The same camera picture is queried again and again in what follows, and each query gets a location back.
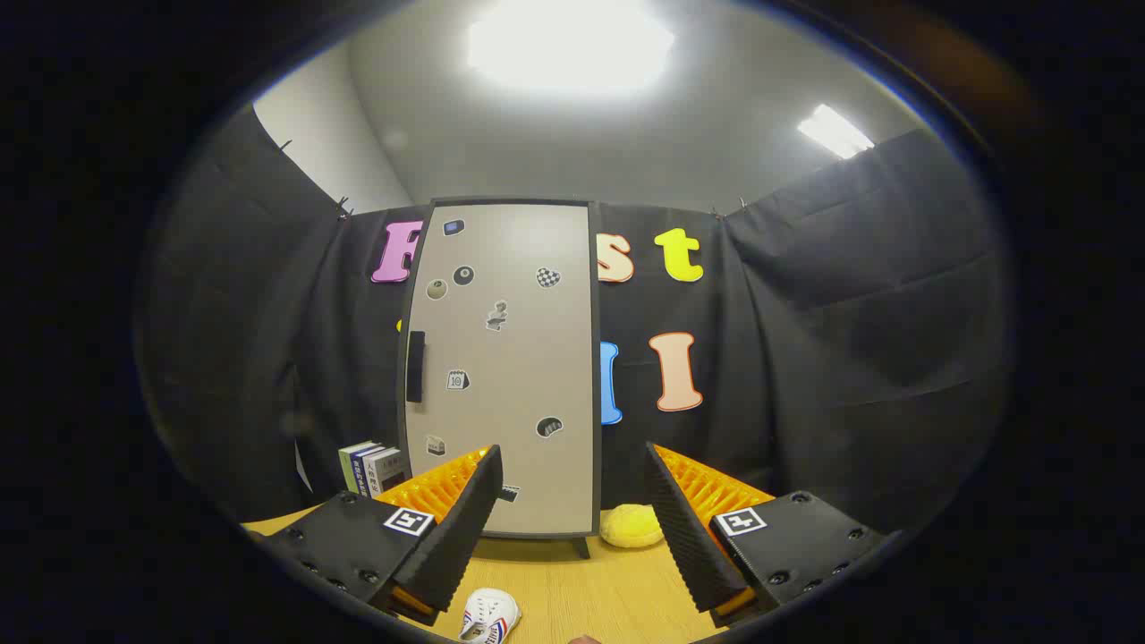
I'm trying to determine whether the large ceiling light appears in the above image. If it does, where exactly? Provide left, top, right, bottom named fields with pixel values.
left=467, top=0, right=676, bottom=95

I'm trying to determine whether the white canvas shoe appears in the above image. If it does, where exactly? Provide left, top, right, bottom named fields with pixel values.
left=459, top=588, right=522, bottom=644

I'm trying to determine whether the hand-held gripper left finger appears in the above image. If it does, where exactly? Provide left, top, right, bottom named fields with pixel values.
left=255, top=445, right=504, bottom=627

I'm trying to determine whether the dark grey shoe cabinet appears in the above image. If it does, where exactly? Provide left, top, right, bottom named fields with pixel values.
left=396, top=198, right=603, bottom=560

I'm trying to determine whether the yellow plush toy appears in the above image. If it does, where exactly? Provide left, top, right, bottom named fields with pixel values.
left=599, top=504, right=665, bottom=549

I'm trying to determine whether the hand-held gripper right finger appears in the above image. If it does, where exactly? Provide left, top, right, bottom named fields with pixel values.
left=644, top=442, right=886, bottom=629

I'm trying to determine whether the dark blue book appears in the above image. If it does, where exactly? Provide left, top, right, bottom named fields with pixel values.
left=351, top=444, right=386, bottom=498

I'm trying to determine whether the white book with dark cover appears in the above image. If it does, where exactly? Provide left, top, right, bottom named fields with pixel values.
left=365, top=447, right=411, bottom=498

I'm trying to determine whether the black backdrop cloth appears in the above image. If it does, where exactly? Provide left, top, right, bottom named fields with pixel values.
left=134, top=106, right=1016, bottom=538

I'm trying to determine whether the black cabinet door handle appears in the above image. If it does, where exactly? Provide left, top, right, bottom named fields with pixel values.
left=406, top=331, right=427, bottom=404

